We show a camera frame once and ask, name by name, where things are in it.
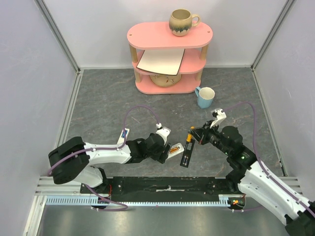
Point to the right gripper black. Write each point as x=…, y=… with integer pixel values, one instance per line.
x=203, y=135

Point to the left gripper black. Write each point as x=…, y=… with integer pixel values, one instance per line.
x=162, y=156

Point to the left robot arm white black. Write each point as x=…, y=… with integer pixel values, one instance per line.
x=76, y=160

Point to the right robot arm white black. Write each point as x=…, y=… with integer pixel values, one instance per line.
x=254, y=179

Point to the black remote control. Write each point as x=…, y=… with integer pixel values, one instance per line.
x=187, y=153

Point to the light blue mug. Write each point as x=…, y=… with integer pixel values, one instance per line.
x=205, y=97

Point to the beige floral bowl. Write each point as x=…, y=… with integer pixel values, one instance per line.
x=165, y=80

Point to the white board black edge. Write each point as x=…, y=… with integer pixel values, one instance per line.
x=164, y=61

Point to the pink three tier shelf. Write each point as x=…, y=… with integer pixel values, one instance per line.
x=157, y=36

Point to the beige ceramic mug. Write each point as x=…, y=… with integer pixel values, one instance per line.
x=181, y=21

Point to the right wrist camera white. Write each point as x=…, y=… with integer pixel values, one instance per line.
x=219, y=116

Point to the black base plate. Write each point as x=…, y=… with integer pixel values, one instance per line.
x=167, y=189

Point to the blue slotted cable duct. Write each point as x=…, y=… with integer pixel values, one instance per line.
x=93, y=201

